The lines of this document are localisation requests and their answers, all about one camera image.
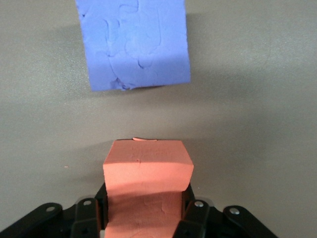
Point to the orange foam block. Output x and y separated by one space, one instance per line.
146 178

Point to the blue foam block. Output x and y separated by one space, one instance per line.
136 42

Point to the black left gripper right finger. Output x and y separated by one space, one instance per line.
195 218

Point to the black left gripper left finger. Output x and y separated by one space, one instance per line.
84 218

